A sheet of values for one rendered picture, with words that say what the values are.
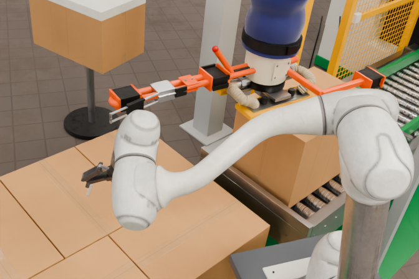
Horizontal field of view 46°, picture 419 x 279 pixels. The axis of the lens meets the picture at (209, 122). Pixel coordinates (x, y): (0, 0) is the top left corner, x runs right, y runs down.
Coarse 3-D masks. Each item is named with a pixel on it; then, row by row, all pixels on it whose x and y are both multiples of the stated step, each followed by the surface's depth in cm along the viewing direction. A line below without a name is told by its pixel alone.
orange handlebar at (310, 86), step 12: (240, 72) 182; (252, 72) 185; (288, 72) 187; (180, 84) 173; (192, 84) 170; (204, 84) 174; (312, 84) 180; (348, 84) 183; (360, 84) 187; (144, 96) 162; (156, 96) 164
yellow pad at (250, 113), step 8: (288, 88) 200; (296, 88) 199; (264, 96) 187; (296, 96) 195; (304, 96) 195; (312, 96) 197; (240, 104) 186; (264, 104) 187; (272, 104) 188; (280, 104) 188; (288, 104) 190; (240, 112) 185; (248, 112) 182; (256, 112) 183; (264, 112) 184
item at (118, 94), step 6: (132, 84) 164; (114, 90) 160; (120, 90) 160; (126, 90) 160; (132, 90) 161; (114, 96) 158; (120, 96) 157; (126, 96) 158; (132, 96) 158; (138, 96) 159; (120, 102) 156; (126, 102) 158
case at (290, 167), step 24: (312, 72) 260; (240, 120) 233; (264, 144) 226; (288, 144) 215; (312, 144) 214; (336, 144) 233; (240, 168) 245; (264, 168) 232; (288, 168) 220; (312, 168) 227; (336, 168) 249; (288, 192) 226
